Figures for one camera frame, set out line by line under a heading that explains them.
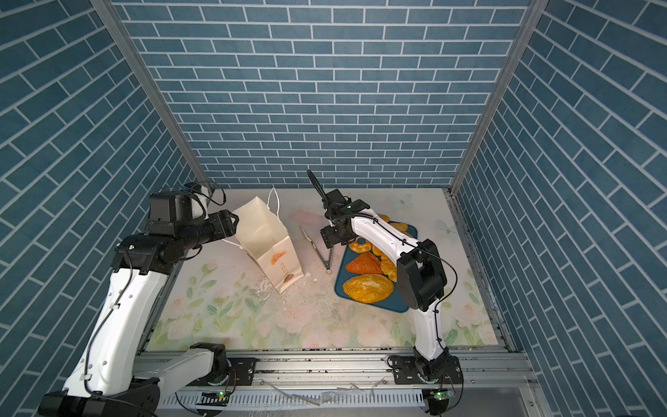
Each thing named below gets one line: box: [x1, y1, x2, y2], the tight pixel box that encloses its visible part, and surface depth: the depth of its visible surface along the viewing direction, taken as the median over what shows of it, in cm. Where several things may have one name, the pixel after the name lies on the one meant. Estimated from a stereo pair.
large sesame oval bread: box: [342, 273, 396, 304], surface depth 87 cm
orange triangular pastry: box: [345, 251, 384, 275], surface depth 93 cm
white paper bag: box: [232, 196, 305, 294], surface depth 82 cm
